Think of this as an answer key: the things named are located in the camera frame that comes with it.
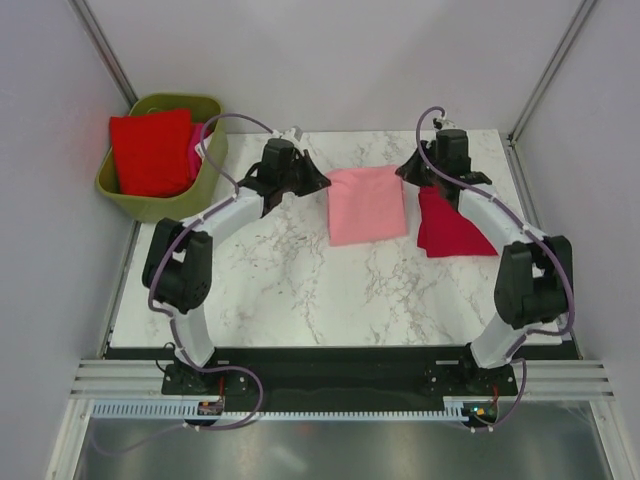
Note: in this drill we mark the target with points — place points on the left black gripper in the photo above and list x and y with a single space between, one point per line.
314 178

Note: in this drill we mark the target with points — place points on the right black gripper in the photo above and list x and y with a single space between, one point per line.
409 172

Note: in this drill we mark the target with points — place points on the light pink t shirt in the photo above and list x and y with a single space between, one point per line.
365 205

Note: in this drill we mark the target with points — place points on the crimson t shirt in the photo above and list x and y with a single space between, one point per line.
443 232

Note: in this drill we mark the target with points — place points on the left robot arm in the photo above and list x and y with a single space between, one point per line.
179 264

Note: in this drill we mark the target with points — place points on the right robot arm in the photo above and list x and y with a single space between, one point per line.
534 280

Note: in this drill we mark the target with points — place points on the olive green bin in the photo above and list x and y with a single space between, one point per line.
199 194

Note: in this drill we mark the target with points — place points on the white cloth in bin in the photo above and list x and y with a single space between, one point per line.
202 147

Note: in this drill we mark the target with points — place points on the magenta shirt in bin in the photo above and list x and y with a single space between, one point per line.
194 151

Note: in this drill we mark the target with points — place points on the bright red folded shirt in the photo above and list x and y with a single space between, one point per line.
150 153

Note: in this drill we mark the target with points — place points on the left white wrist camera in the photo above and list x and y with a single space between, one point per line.
293 135

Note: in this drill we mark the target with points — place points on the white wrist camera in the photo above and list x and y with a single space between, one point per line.
443 123
293 135

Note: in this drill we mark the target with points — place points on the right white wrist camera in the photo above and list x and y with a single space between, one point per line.
443 123

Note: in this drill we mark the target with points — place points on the right aluminium corner post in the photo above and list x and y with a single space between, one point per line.
560 54

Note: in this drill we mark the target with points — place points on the aluminium corner post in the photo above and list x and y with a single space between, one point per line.
104 49
560 54

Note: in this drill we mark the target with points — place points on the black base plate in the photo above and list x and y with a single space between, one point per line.
349 377

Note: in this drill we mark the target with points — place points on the left aluminium corner post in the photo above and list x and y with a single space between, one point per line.
104 49

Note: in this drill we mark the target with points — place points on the aluminium rail frame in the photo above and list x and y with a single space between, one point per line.
277 283

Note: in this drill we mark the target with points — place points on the white slotted cable duct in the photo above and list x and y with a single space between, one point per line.
201 410

